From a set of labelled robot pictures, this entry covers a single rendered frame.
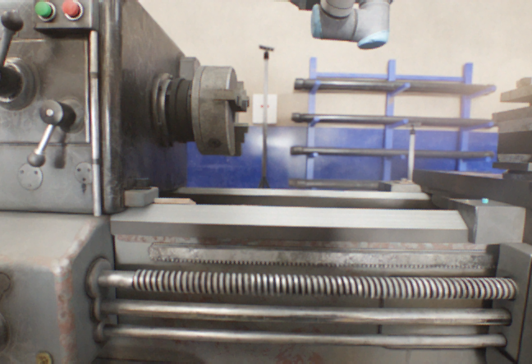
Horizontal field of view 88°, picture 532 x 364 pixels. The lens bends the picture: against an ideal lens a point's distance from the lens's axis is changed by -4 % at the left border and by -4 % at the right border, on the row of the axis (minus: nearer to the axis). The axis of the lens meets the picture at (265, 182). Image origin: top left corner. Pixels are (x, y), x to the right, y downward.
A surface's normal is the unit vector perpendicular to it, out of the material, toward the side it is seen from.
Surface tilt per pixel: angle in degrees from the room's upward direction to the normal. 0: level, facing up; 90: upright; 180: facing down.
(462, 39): 90
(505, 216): 90
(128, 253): 90
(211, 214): 36
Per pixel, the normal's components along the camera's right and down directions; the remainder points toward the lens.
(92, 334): 1.00, 0.02
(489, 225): -0.03, 0.10
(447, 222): 0.00, -0.75
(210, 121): -0.03, 0.40
